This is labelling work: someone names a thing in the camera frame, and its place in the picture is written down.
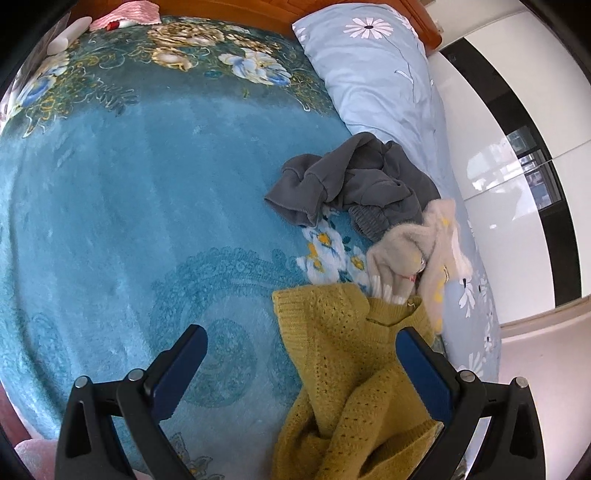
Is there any mustard yellow knit sweater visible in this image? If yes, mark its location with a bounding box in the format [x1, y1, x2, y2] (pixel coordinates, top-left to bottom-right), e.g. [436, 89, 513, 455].
[270, 283, 442, 479]

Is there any beige fluffy sweater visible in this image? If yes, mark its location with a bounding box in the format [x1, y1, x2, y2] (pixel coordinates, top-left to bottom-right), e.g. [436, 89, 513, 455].
[366, 199, 473, 334]

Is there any dark grey sweatshirt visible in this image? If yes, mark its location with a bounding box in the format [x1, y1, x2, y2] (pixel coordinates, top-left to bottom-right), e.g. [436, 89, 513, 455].
[264, 132, 441, 242]

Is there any teal floral blanket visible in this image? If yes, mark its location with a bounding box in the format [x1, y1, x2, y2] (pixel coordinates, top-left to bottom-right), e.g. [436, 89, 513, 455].
[1, 17, 370, 479]

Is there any white glossy wardrobe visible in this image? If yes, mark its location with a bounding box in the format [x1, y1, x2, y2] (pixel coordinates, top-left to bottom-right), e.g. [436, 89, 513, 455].
[428, 1, 590, 324]

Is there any light blue daisy quilt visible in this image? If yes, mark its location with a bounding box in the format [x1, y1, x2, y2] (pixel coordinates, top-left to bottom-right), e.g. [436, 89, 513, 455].
[291, 3, 501, 381]

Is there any pink folded garment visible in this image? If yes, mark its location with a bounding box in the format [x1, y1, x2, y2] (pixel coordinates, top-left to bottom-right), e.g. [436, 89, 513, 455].
[89, 1, 161, 32]

